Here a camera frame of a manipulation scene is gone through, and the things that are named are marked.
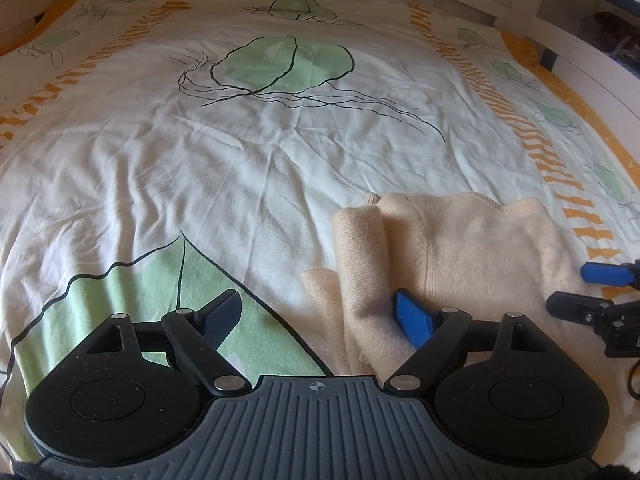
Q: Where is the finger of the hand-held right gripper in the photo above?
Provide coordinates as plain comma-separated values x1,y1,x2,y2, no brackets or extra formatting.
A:
580,259,640,290
546,291,617,325

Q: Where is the white wooden bed frame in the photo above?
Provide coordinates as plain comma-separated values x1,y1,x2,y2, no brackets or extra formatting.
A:
0,0,640,126

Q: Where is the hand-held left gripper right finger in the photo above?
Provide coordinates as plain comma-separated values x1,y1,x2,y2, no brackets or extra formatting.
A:
384,288,557,394

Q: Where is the cream knit sweater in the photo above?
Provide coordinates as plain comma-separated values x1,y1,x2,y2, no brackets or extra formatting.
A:
300,191,640,413

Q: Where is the white leaf print duvet cover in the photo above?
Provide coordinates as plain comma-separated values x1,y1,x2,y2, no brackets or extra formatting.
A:
0,0,640,480

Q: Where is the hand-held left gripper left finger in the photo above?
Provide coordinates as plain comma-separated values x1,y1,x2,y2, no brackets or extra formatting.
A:
85,288,252,396

